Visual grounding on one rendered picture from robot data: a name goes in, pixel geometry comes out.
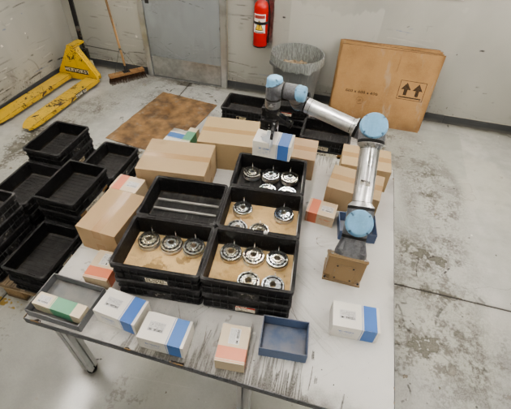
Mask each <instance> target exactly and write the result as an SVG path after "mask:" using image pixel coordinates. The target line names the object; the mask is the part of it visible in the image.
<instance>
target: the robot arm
mask: <svg viewBox="0 0 511 409"><path fill-rule="evenodd" d="M307 90H308V88H307V87H306V86H303V85H301V84H292V83H287V82H284V81H283V78H282V76H281V75H277V74H273V75H269V76H268V78H267V83H266V95H265V104H263V106H262V108H261V110H262V117H261V120H260V125H261V126H260V129H262V130H265V131H267V135H266V136H262V138H261V139H262V141H264V142H266V143H268V144H269V147H268V149H271V148H272V146H273V138H274V132H275V131H278V123H279V122H280V123H282V124H283V125H285V126H286V127H288V128H291V127H292V126H293V123H294V121H293V120H291V119H290V118H288V117H286V116H285V115H284V114H282V113H281V112H279V110H280V107H281V99H286V100H289V101H290V105H291V107H292V108H293V109H294V110H297V111H302V112H303V113H306V114H309V115H311V116H312V117H314V118H317V119H319V120H321V121H323V122H325V123H328V124H330V125H332V126H334V127H337V128H339V129H341V130H343V131H345V132H348V133H350V136H351V137H353V138H355V139H356V140H358V142H357V145H358V146H359V147H360V150H359V159H358V165H357V171H356V176H355V182H354V192H353V198H352V201H351V202H350V203H349V204H348V207H347V211H346V219H345V223H344V226H343V231H342V235H341V239H340V240H339V242H338V244H337V246H336V247H335V250H334V252H335V253H336V254H338V255H342V256H347V257H350V258H354V259H358V260H366V259H367V249H366V241H367V235H368V234H370V233H371V231H372V229H373V226H374V220H373V218H374V212H375V207H374V206H373V205H372V199H373V194H374V188H375V182H376V172H377V166H378V161H379V155H380V150H381V149H382V148H383V147H384V143H385V137H386V132H387V131H388V129H389V123H388V120H387V118H386V117H385V116H384V115H382V114H380V113H376V112H373V113H370V114H367V115H365V116H364V117H363V118H354V117H351V116H349V115H348V114H344V113H342V112H341V111H339V110H335V109H334V108H332V107H330V106H327V105H325V104H323V103H321V102H318V101H316V100H314V99H311V98H310V97H307ZM268 130H270V131H268ZM270 133H271V135H270Z"/></svg>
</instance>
